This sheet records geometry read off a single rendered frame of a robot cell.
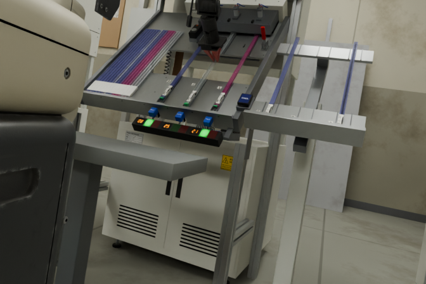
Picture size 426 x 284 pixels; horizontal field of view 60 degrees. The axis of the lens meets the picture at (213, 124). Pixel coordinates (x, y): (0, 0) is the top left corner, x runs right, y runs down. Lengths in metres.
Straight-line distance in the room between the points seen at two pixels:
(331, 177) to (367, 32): 1.61
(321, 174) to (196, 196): 2.37
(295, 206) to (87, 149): 0.74
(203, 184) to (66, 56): 1.26
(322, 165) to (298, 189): 2.57
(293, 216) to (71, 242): 0.71
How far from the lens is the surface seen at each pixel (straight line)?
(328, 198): 3.87
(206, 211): 1.65
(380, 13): 4.47
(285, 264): 1.38
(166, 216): 1.74
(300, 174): 1.31
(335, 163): 3.89
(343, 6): 4.48
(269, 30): 1.65
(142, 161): 0.85
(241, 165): 1.25
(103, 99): 1.52
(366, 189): 4.29
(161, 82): 1.50
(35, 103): 0.41
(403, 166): 4.31
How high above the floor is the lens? 0.72
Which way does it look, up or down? 1 degrees down
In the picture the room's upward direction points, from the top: 9 degrees clockwise
